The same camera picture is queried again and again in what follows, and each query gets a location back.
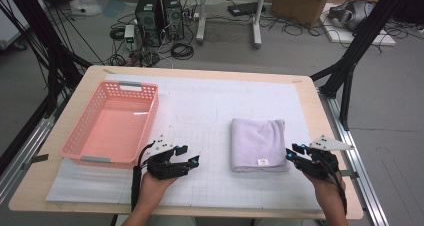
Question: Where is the grey headset device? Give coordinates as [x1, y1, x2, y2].
[328, 0, 376, 32]

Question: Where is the lilac printed towel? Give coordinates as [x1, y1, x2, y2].
[229, 117, 290, 173]

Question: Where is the flat black device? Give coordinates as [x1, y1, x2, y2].
[227, 1, 267, 18]

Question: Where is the black metal frame stand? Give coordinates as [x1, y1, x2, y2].
[309, 0, 424, 131]
[0, 0, 93, 119]

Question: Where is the coiled black cable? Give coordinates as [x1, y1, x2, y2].
[170, 42, 195, 61]

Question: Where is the aluminium rail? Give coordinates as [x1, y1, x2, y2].
[0, 95, 66, 204]
[318, 89, 389, 226]

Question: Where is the white metal floor stand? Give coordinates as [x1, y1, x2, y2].
[195, 0, 268, 50]

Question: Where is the wide black computer tower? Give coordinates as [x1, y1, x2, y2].
[134, 0, 164, 48]

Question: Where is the narrow black computer tower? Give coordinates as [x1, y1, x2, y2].
[160, 0, 185, 41]

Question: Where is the right hand-held gripper black cable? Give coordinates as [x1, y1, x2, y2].
[316, 150, 348, 215]

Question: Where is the brown cardboard box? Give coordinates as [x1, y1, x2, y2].
[269, 0, 334, 28]

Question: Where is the hand-held gripper black cable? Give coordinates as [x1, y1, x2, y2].
[316, 150, 348, 215]
[130, 140, 156, 211]

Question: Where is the left hand-held gripper black cable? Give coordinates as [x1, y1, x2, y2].
[130, 140, 156, 211]

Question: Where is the clear plastic bag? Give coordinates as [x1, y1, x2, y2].
[69, 0, 103, 17]

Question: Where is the person's left hand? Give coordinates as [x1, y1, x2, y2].
[139, 172, 179, 205]

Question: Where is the small white and green box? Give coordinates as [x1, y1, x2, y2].
[123, 24, 136, 51]

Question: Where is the white grid mat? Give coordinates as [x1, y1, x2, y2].
[45, 73, 331, 211]

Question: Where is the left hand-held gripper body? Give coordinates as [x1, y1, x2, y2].
[146, 134, 192, 181]

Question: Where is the person's right hand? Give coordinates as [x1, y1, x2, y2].
[304, 172, 346, 204]

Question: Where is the pink plastic basket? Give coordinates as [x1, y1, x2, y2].
[59, 80, 160, 169]

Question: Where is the white foam board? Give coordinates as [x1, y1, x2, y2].
[319, 2, 397, 47]

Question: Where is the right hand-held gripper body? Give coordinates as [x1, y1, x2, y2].
[295, 135, 355, 180]

